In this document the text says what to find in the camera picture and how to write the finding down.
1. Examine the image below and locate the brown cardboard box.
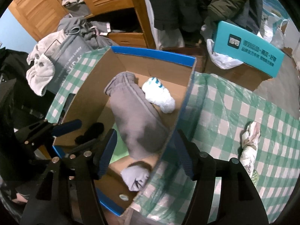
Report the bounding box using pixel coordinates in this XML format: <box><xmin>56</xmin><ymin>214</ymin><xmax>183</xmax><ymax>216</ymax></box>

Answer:
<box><xmin>163</xmin><ymin>46</ymin><xmax>274</xmax><ymax>92</ymax></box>

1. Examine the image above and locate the white blue sock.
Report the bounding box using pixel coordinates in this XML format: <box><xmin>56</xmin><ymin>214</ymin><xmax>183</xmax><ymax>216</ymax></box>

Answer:
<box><xmin>141</xmin><ymin>77</ymin><xmax>176</xmax><ymax>114</ymax></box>

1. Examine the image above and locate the blue cardboard box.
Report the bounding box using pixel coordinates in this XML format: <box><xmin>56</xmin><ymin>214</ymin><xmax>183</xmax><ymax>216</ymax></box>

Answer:
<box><xmin>47</xmin><ymin>46</ymin><xmax>197</xmax><ymax>216</ymax></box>

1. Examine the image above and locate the black hanging jacket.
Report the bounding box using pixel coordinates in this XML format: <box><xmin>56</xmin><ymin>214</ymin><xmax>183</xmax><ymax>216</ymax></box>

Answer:
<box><xmin>149</xmin><ymin>0</ymin><xmax>205</xmax><ymax>32</ymax></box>

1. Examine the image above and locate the green sparkly scrub cloth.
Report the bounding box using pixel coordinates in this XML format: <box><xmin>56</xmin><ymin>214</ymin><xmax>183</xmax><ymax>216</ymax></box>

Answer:
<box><xmin>251</xmin><ymin>170</ymin><xmax>259</xmax><ymax>186</ymax></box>

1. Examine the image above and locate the wooden louvered wardrobe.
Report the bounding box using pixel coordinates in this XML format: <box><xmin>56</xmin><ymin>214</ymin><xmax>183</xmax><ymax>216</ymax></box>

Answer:
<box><xmin>8</xmin><ymin>0</ymin><xmax>156</xmax><ymax>49</ymax></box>

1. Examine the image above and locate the black sock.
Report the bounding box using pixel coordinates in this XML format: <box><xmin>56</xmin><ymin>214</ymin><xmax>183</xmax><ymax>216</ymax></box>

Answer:
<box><xmin>75</xmin><ymin>122</ymin><xmax>104</xmax><ymax>145</ymax></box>

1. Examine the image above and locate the person left hand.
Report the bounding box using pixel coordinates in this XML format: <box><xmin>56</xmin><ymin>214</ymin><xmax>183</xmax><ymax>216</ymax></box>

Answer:
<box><xmin>12</xmin><ymin>193</ymin><xmax>28</xmax><ymax>204</ymax></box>

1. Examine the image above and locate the teal shoe box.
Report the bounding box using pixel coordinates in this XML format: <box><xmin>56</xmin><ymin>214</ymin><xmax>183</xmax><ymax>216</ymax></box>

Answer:
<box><xmin>214</xmin><ymin>21</ymin><xmax>284</xmax><ymax>78</ymax></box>

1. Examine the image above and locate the dark blue hanging coat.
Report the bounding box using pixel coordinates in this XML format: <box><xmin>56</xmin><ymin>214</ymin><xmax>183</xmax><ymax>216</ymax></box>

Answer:
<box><xmin>234</xmin><ymin>0</ymin><xmax>263</xmax><ymax>35</ymax></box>

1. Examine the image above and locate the grey fleece slipper sock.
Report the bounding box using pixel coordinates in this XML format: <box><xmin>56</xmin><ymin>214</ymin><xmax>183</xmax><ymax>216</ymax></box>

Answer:
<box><xmin>104</xmin><ymin>72</ymin><xmax>169</xmax><ymax>160</ymax></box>

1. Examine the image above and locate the blue white plastic bag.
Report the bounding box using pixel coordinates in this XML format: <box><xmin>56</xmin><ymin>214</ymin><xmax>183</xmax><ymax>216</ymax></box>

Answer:
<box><xmin>258</xmin><ymin>0</ymin><xmax>290</xmax><ymax>49</ymax></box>

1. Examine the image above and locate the light pink towel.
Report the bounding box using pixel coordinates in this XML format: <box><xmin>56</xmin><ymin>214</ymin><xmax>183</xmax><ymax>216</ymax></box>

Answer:
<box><xmin>26</xmin><ymin>29</ymin><xmax>67</xmax><ymax>97</ymax></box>

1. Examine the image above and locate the grey clothes pile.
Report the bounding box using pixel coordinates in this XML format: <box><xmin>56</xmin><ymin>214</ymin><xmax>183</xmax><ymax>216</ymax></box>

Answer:
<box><xmin>57</xmin><ymin>14</ymin><xmax>118</xmax><ymax>49</ymax></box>

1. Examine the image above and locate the grey tote bag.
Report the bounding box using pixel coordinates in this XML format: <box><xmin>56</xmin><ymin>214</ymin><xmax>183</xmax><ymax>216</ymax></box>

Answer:
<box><xmin>45</xmin><ymin>34</ymin><xmax>92</xmax><ymax>94</ymax></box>

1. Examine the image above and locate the white patterned knotted cloth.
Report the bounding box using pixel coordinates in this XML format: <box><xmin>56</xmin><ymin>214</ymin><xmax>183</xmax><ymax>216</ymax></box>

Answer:
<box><xmin>239</xmin><ymin>121</ymin><xmax>261</xmax><ymax>178</ymax></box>

